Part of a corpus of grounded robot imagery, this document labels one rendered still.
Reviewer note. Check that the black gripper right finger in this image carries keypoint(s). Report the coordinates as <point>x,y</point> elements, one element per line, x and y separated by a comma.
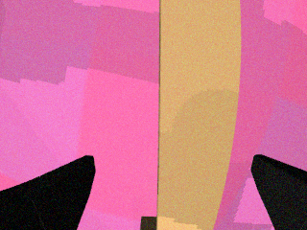
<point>283,189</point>

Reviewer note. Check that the long wooden rail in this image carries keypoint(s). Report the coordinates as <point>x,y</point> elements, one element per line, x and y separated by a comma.
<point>199,69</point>

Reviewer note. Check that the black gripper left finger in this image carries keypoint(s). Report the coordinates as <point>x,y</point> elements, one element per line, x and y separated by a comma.
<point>52,201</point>

